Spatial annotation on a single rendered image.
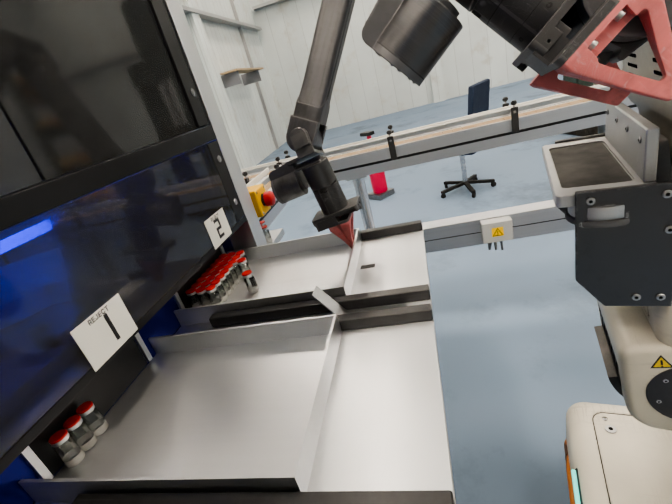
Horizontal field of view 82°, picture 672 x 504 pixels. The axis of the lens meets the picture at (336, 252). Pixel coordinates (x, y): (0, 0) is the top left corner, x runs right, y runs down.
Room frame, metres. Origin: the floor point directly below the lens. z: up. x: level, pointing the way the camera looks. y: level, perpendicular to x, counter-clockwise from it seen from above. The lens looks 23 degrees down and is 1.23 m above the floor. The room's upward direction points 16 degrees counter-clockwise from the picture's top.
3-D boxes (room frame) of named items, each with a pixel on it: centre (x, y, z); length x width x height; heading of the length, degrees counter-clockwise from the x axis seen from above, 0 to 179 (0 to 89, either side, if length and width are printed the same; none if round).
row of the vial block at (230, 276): (0.78, 0.24, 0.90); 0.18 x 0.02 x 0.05; 165
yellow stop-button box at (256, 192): (1.02, 0.18, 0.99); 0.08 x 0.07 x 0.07; 75
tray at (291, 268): (0.75, 0.13, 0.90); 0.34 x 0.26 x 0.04; 75
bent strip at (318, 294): (0.53, -0.02, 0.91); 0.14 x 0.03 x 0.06; 74
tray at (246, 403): (0.42, 0.22, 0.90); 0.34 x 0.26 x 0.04; 75
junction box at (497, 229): (1.45, -0.67, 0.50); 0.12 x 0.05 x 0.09; 75
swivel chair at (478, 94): (3.40, -1.34, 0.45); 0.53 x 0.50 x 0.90; 63
